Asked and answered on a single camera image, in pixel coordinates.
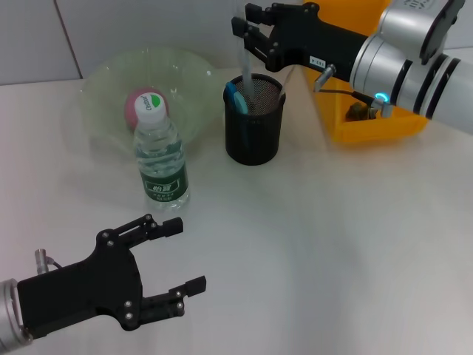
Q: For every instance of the green glass fruit plate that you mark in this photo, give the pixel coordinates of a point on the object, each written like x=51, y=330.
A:
x=192, y=81

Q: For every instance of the transparent plastic ruler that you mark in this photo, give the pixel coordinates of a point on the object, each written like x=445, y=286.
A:
x=286, y=85

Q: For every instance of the small dark metal object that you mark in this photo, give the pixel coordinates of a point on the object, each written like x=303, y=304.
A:
x=356, y=111

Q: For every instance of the yellow plastic bin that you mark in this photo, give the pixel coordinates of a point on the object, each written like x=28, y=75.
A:
x=369, y=129

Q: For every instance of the green label water bottle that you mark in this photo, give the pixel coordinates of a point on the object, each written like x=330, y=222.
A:
x=164, y=185

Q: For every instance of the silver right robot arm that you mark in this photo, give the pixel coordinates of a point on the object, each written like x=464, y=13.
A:
x=436, y=85

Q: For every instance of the grey clear ballpoint pen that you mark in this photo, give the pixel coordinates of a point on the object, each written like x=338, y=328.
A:
x=247, y=77

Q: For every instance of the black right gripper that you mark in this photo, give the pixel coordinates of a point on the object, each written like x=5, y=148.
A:
x=318, y=40

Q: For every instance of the blue scissors with cover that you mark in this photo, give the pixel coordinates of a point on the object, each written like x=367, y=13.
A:
x=238, y=100

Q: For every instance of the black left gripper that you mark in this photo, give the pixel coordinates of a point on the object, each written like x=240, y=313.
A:
x=81, y=288

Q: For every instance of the pink peach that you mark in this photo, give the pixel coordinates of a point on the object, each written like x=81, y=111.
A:
x=129, y=107

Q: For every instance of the black mesh pen holder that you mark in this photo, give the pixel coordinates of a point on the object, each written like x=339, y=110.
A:
x=255, y=140

